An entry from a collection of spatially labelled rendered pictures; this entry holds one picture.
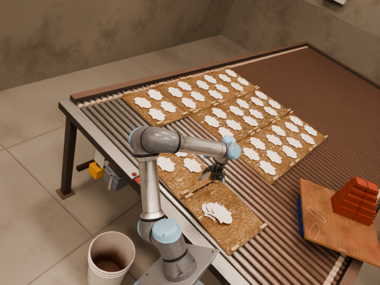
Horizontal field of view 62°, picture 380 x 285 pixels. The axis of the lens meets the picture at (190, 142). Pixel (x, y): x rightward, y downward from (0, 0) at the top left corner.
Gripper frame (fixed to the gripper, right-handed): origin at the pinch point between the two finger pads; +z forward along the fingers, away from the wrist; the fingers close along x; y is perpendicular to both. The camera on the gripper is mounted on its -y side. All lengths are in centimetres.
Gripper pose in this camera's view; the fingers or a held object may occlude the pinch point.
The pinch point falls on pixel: (210, 182)
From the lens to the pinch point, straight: 190.8
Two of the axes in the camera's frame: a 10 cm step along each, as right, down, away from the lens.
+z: -2.5, 7.7, 5.8
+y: 0.0, 6.0, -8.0
